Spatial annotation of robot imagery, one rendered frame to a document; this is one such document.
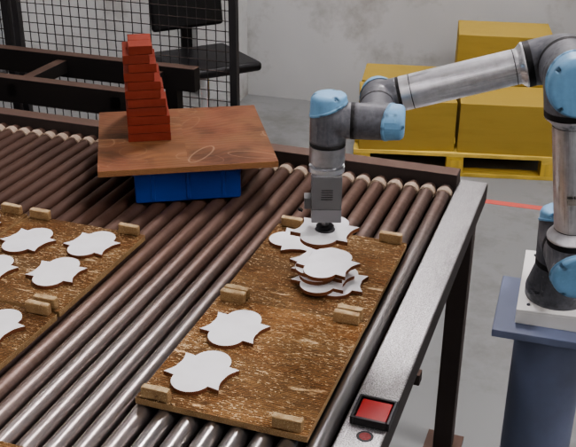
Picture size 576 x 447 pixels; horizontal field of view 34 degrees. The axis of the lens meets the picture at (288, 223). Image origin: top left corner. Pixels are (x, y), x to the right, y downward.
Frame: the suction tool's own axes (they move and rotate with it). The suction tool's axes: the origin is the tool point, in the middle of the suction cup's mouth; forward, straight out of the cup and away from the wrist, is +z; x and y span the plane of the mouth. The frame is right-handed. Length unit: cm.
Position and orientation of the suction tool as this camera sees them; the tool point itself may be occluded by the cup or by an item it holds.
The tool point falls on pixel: (324, 234)
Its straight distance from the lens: 201.4
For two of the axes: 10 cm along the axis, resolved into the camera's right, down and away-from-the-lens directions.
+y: 0.0, 4.3, -9.0
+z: -0.1, 9.0, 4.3
